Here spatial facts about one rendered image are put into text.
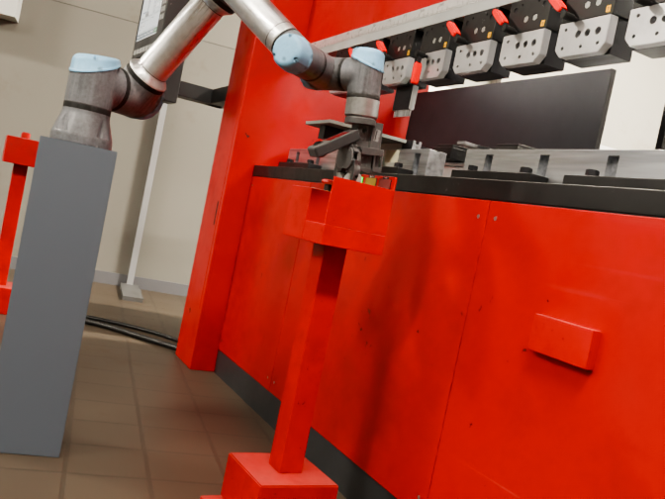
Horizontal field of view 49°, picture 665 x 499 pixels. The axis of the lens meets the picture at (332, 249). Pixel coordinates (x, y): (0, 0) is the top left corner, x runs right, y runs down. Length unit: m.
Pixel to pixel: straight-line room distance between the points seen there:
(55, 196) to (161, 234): 3.24
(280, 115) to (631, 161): 1.83
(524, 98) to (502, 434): 1.47
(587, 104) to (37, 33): 3.64
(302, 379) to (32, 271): 0.70
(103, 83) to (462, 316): 1.03
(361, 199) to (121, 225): 3.58
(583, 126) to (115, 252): 3.45
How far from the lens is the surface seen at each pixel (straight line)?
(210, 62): 5.17
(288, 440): 1.74
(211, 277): 3.03
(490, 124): 2.81
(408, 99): 2.32
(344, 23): 2.83
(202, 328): 3.06
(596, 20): 1.72
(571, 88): 2.54
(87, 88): 1.92
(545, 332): 1.43
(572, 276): 1.43
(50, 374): 1.95
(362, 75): 1.64
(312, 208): 1.66
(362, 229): 1.62
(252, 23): 1.67
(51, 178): 1.88
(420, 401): 1.76
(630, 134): 6.58
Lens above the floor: 0.72
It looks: 2 degrees down
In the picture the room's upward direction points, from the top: 12 degrees clockwise
